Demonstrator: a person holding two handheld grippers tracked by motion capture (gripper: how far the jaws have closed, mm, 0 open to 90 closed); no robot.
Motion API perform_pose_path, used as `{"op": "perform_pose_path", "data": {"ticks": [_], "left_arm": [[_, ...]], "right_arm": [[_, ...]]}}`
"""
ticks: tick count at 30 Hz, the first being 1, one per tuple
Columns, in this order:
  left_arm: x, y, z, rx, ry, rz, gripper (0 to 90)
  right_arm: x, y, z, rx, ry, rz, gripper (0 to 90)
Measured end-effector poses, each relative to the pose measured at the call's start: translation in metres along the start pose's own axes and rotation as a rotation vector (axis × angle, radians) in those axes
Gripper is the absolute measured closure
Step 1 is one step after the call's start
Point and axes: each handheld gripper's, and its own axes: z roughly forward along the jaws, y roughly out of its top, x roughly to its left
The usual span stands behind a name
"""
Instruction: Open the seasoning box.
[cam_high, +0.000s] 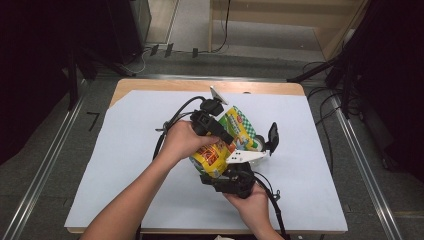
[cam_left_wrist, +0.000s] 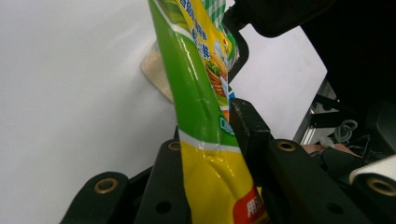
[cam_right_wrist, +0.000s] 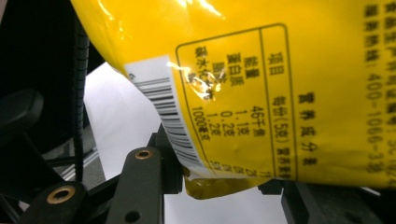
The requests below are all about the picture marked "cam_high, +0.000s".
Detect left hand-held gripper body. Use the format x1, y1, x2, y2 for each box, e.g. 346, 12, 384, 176
190, 85, 229, 136

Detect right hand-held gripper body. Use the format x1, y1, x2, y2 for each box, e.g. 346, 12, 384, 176
213, 149, 268, 200

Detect yellow green snack pouch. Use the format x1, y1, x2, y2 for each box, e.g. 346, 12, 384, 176
189, 105, 258, 179

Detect clear jar with black lid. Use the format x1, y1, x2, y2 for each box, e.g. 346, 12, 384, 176
253, 121, 280, 165

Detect person's right hand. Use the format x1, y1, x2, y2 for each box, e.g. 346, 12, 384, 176
223, 184, 270, 223

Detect person's left hand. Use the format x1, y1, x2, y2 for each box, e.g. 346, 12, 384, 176
159, 119, 222, 163

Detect black tripod stand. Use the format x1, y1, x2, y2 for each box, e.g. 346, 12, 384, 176
286, 54, 355, 119

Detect black cabinet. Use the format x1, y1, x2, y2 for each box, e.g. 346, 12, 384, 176
106, 0, 153, 66

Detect left hand-held gripper cable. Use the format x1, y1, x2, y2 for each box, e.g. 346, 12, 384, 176
152, 95, 207, 162

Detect hand-held gripper cable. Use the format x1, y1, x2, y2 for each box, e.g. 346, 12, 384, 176
152, 95, 207, 162
252, 170, 290, 240

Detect right hand-held gripper cable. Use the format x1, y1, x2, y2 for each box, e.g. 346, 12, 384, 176
252, 170, 290, 240

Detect white floor cable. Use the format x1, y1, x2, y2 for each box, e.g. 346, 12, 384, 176
119, 47, 148, 75

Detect black floor cables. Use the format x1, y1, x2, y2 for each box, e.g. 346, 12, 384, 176
302, 60, 361, 176

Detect black hanging cable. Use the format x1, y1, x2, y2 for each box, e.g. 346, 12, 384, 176
213, 0, 232, 54

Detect metal floor rail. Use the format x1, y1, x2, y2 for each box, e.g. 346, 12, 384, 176
331, 94, 404, 240
1, 96, 86, 240

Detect light wooden frame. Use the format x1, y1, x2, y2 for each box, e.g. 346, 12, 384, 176
208, 0, 371, 62

